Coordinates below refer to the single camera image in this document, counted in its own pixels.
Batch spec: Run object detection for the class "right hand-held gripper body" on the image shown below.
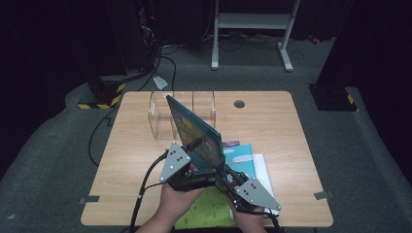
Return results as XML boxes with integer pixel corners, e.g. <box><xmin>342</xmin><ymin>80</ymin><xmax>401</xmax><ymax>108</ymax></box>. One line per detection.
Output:
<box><xmin>223</xmin><ymin>164</ymin><xmax>282</xmax><ymax>216</ymax></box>

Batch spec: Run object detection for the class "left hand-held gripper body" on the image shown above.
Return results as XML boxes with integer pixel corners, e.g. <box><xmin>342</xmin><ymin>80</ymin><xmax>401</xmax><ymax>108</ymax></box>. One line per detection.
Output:
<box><xmin>158</xmin><ymin>141</ymin><xmax>217</xmax><ymax>192</ymax></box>

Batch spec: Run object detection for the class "teal and green picture book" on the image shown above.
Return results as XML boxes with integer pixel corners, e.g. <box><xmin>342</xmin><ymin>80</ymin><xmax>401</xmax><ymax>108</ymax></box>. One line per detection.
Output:
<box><xmin>174</xmin><ymin>144</ymin><xmax>258</xmax><ymax>231</ymax></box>

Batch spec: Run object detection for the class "clear acrylic book rack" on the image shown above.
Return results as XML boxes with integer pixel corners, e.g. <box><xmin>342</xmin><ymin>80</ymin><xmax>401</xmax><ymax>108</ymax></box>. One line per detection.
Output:
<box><xmin>148</xmin><ymin>90</ymin><xmax>217</xmax><ymax>141</ymax></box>

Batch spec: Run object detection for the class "person's right hand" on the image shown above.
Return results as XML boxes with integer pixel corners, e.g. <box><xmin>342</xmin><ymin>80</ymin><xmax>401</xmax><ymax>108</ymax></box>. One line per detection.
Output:
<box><xmin>227</xmin><ymin>197</ymin><xmax>268</xmax><ymax>233</ymax></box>

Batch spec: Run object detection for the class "person's left hand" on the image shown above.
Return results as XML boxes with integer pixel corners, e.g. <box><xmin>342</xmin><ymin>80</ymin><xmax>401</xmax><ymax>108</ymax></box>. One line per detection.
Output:
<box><xmin>160</xmin><ymin>183</ymin><xmax>207</xmax><ymax>225</ymax></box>

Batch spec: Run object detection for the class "grey tape piece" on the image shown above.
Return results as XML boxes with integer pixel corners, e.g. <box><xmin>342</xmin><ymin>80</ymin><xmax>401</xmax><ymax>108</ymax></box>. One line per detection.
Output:
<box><xmin>79</xmin><ymin>195</ymin><xmax>101</xmax><ymax>205</ymax></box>
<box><xmin>313</xmin><ymin>190</ymin><xmax>334</xmax><ymax>201</ymax></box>

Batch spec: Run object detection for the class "white paper scrap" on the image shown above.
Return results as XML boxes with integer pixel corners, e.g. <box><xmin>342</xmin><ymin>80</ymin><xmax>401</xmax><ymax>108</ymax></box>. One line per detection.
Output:
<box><xmin>153</xmin><ymin>76</ymin><xmax>169</xmax><ymax>91</ymax></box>

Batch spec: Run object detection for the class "black stand base yellow-striped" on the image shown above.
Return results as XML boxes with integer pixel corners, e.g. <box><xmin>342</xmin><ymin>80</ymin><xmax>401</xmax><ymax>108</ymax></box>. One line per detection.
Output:
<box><xmin>77</xmin><ymin>76</ymin><xmax>126</xmax><ymax>111</ymax></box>
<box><xmin>309</xmin><ymin>83</ymin><xmax>359</xmax><ymax>113</ymax></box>

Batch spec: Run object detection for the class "black computer rack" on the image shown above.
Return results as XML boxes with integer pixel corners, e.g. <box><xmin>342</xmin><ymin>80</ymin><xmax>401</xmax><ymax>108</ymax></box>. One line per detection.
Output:
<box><xmin>103</xmin><ymin>0</ymin><xmax>163</xmax><ymax>72</ymax></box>

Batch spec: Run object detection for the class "white metal stand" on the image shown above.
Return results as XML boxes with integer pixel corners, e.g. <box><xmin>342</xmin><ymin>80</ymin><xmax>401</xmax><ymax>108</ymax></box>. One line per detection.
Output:
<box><xmin>211</xmin><ymin>0</ymin><xmax>300</xmax><ymax>73</ymax></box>

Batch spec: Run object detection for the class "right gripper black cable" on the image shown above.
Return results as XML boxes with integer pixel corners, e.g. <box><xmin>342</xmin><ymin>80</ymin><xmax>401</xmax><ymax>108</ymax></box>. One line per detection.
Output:
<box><xmin>258</xmin><ymin>209</ymin><xmax>286</xmax><ymax>233</ymax></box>

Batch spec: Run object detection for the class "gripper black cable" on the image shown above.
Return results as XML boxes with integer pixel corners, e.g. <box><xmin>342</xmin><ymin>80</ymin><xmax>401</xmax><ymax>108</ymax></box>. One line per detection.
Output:
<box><xmin>129</xmin><ymin>150</ymin><xmax>169</xmax><ymax>233</ymax></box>
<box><xmin>258</xmin><ymin>209</ymin><xmax>286</xmax><ymax>233</ymax></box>

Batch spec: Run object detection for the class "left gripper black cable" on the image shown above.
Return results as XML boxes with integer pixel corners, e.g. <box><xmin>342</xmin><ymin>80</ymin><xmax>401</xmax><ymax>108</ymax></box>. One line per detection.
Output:
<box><xmin>129</xmin><ymin>150</ymin><xmax>169</xmax><ymax>233</ymax></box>

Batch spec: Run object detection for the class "black looped cable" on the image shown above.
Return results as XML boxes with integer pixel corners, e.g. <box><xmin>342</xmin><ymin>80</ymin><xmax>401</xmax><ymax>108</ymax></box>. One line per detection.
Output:
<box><xmin>139</xmin><ymin>45</ymin><xmax>178</xmax><ymax>92</ymax></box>

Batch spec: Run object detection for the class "black floor cable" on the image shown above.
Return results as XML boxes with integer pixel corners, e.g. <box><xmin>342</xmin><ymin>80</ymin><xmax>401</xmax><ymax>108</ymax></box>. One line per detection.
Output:
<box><xmin>87</xmin><ymin>106</ymin><xmax>120</xmax><ymax>168</ymax></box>

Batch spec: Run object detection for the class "tangle of black cables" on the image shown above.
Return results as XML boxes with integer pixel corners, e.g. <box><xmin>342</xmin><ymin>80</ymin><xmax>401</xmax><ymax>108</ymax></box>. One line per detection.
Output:
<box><xmin>202</xmin><ymin>30</ymin><xmax>283</xmax><ymax>52</ymax></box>

